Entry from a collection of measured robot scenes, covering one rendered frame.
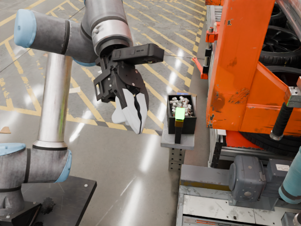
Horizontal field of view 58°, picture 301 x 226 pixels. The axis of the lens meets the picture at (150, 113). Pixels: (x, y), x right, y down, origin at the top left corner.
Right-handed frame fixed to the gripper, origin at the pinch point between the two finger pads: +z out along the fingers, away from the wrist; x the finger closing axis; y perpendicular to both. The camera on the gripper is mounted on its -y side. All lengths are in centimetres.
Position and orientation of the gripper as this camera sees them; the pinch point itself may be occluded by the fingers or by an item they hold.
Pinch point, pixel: (140, 126)
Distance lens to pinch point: 52.8
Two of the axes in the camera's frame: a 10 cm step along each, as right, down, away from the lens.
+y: -7.1, 4.3, 5.6
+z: 2.4, 8.9, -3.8
